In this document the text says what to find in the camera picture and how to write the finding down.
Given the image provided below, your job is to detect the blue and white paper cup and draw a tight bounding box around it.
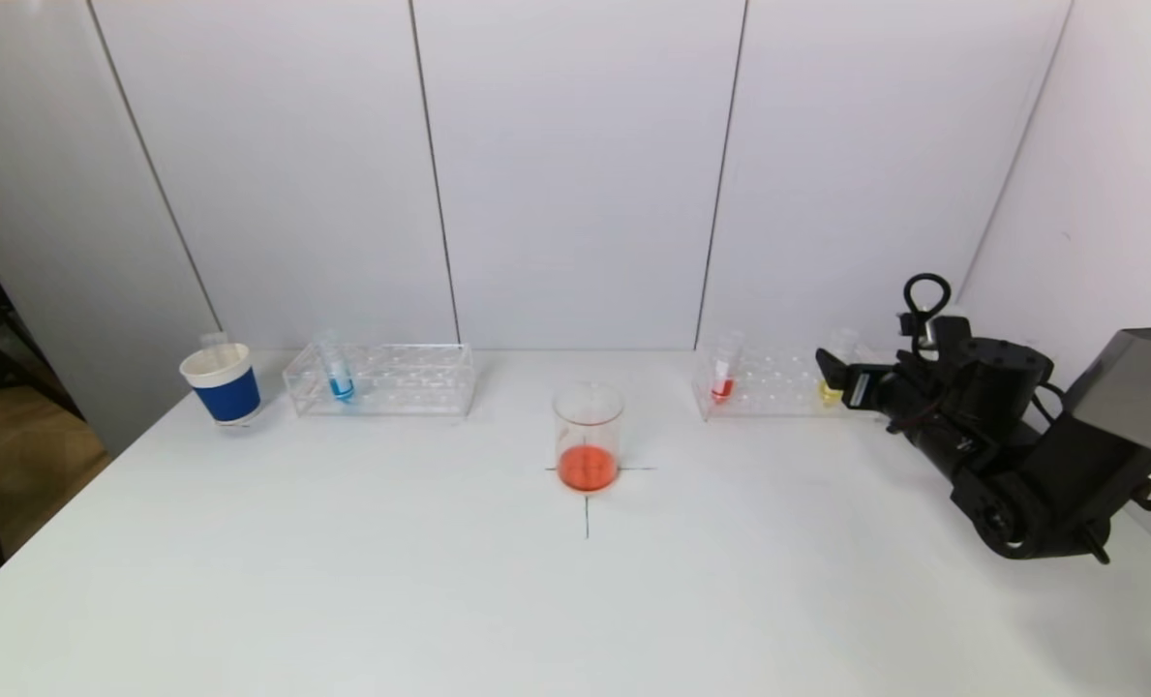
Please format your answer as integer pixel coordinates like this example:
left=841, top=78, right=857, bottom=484
left=178, top=342, right=263, bottom=428

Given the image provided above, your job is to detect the test tube with yellow pigment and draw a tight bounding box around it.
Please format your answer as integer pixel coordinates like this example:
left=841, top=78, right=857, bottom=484
left=818, top=328, right=861, bottom=408

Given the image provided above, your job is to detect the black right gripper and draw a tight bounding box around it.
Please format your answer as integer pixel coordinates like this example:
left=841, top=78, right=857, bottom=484
left=815, top=348, right=945, bottom=438

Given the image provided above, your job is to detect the clear glass beaker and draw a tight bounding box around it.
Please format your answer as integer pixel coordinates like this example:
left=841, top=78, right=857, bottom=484
left=552, top=380, right=625, bottom=493

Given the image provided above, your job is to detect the test tube with blue pigment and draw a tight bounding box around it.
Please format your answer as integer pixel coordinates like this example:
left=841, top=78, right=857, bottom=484
left=314, top=330, right=356, bottom=404

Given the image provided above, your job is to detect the clear acrylic test tube rack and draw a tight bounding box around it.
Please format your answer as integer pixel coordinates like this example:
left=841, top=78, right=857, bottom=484
left=691, top=341, right=891, bottom=423
left=282, top=343, right=478, bottom=420

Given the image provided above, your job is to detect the black right arm cable loop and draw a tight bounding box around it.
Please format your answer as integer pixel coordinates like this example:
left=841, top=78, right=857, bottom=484
left=901, top=273, right=954, bottom=337

